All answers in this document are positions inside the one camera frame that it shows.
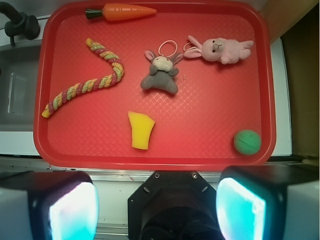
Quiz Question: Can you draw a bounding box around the orange plastic carrot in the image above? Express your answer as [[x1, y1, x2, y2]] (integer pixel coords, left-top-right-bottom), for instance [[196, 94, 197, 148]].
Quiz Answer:
[[85, 3, 157, 21]]

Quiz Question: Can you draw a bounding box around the steel sink basin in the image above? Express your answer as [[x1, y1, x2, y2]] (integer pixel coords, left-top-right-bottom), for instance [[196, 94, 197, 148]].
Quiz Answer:
[[0, 44, 41, 132]]

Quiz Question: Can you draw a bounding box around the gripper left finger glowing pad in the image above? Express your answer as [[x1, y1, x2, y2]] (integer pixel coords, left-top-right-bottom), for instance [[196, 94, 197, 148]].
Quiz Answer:
[[0, 171, 99, 240]]

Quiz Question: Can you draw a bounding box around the grey plush donkey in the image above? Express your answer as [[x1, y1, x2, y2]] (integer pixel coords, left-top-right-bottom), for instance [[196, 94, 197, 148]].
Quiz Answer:
[[140, 50, 183, 95]]

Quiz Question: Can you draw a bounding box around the black faucet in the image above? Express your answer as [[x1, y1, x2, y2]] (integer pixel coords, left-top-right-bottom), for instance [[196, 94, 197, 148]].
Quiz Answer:
[[0, 1, 41, 47]]

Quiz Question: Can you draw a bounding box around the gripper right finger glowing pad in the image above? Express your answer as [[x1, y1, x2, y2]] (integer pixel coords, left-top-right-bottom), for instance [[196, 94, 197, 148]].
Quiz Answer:
[[216, 165, 320, 240]]

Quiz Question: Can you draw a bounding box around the green ball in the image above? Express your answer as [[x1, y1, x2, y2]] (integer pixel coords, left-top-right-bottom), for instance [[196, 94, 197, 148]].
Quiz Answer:
[[233, 129, 262, 156]]

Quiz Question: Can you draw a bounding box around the yellow sponge piece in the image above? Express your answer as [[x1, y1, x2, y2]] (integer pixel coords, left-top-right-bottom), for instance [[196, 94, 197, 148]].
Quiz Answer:
[[128, 111, 156, 150]]

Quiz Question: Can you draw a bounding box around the pink plush bunny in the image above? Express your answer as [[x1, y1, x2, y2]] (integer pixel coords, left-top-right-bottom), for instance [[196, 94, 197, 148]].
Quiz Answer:
[[183, 35, 254, 65]]

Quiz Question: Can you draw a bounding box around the red plastic tray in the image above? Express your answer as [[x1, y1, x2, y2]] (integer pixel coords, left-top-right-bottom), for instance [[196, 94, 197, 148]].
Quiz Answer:
[[33, 0, 276, 171]]

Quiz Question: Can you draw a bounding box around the multicolored twisted rope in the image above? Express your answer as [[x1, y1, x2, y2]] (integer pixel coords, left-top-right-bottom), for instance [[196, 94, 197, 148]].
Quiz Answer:
[[41, 37, 125, 119]]

